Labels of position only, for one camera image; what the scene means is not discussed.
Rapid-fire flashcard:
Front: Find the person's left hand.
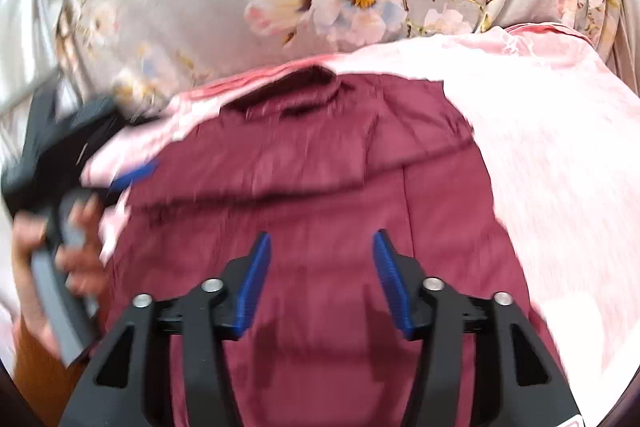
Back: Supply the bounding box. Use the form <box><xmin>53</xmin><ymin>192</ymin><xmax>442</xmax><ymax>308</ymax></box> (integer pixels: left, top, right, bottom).
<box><xmin>11</xmin><ymin>196</ymin><xmax>110</xmax><ymax>353</ymax></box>

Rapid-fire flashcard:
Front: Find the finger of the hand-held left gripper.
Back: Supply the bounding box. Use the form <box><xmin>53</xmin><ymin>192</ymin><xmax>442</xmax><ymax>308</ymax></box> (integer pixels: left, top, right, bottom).
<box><xmin>102</xmin><ymin>158</ymin><xmax>161</xmax><ymax>195</ymax></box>

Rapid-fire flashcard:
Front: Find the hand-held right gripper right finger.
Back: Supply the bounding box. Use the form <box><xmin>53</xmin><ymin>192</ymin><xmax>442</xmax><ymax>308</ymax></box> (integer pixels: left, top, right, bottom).
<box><xmin>371</xmin><ymin>229</ymin><xmax>583</xmax><ymax>427</ymax></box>

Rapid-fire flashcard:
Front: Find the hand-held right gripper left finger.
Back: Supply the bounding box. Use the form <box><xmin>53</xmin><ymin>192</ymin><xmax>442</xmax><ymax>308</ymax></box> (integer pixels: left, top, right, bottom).
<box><xmin>59</xmin><ymin>231</ymin><xmax>273</xmax><ymax>427</ymax></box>

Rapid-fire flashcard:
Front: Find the maroon quilted jacket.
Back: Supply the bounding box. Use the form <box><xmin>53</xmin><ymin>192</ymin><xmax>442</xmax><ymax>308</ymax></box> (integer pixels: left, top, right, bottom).
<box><xmin>90</xmin><ymin>66</ymin><xmax>568</xmax><ymax>427</ymax></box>

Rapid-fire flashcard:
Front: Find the pink blanket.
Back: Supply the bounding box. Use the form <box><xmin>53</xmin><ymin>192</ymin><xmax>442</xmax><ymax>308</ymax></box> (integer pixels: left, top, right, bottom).
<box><xmin>80</xmin><ymin>23</ymin><xmax>640</xmax><ymax>403</ymax></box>

